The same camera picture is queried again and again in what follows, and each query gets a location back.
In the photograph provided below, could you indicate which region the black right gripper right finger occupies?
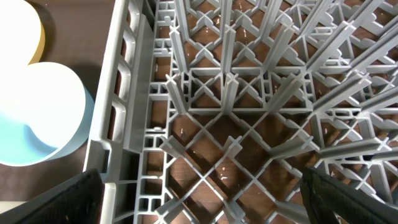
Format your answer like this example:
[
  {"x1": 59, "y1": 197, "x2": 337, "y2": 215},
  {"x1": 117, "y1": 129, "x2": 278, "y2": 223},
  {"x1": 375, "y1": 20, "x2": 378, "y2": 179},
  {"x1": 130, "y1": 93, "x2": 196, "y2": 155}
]
[{"x1": 300, "y1": 167, "x2": 397, "y2": 224}]

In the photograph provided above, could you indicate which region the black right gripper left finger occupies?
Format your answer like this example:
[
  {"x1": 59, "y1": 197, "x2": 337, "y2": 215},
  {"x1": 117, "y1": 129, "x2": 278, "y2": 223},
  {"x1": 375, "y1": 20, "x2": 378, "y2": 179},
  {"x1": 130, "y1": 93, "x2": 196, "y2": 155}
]
[{"x1": 1, "y1": 169, "x2": 103, "y2": 224}]

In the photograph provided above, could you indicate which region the grey dishwasher rack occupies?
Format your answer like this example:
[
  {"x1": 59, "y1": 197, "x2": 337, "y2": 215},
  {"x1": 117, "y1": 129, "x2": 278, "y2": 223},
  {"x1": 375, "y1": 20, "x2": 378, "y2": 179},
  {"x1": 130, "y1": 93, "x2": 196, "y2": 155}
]
[{"x1": 85, "y1": 1, "x2": 397, "y2": 223}]

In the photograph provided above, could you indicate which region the light blue bowl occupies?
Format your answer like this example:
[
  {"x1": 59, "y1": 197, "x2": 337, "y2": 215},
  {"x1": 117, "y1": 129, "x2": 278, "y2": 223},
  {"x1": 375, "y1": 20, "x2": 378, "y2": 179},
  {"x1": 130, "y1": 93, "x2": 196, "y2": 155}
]
[{"x1": 1, "y1": 62, "x2": 95, "y2": 167}]

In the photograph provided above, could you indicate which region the dark brown serving tray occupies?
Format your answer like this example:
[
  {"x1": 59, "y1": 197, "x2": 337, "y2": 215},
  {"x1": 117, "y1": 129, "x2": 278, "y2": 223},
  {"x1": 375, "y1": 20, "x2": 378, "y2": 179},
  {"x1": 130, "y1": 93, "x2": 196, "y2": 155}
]
[{"x1": 1, "y1": 0, "x2": 114, "y2": 202}]

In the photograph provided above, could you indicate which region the yellow plate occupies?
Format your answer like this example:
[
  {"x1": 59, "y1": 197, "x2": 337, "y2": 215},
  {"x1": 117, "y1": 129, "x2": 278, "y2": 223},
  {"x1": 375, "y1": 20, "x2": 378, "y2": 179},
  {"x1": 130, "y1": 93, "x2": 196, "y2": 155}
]
[{"x1": 1, "y1": 0, "x2": 45, "y2": 67}]

